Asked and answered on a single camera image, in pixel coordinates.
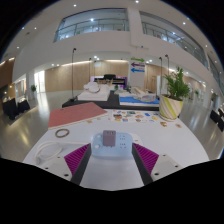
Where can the irregular wooden cutout piece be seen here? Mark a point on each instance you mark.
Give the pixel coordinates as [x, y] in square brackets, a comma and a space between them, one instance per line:
[163, 124]

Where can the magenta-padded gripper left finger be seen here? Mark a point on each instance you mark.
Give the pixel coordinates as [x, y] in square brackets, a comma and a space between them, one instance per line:
[77, 160]

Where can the round wooden cutout piece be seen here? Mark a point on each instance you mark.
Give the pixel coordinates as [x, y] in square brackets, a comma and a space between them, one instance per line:
[178, 125]

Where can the potted plant in striped pot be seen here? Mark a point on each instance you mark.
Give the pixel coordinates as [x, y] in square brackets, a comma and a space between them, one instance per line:
[170, 108]

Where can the group of black chairs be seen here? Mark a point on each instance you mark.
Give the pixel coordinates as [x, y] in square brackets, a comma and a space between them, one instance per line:
[218, 118]
[13, 108]

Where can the white pillar with arrow signs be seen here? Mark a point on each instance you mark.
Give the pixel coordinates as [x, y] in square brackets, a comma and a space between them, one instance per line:
[137, 78]

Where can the blue-based architectural model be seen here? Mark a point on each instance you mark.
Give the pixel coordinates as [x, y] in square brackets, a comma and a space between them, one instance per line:
[136, 100]

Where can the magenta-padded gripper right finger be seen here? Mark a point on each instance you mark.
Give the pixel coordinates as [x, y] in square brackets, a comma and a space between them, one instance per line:
[146, 159]

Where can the black floor lamp stand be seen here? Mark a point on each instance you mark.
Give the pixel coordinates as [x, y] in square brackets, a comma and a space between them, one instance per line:
[161, 75]
[72, 76]
[168, 65]

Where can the white architectural model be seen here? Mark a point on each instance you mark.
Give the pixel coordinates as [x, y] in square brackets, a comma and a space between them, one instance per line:
[95, 95]

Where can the small background potted plant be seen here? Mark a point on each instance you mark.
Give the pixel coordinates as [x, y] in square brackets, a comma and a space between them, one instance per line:
[33, 88]

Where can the black display platform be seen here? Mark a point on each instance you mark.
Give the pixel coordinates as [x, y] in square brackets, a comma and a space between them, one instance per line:
[113, 102]

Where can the black piano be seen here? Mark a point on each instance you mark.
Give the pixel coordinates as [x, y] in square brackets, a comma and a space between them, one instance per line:
[110, 80]

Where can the salmon pink flat board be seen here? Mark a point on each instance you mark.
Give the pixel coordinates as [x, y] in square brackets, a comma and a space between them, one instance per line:
[75, 115]

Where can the sheet of coloured stickers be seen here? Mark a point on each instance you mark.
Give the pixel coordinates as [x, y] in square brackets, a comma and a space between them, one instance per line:
[133, 116]

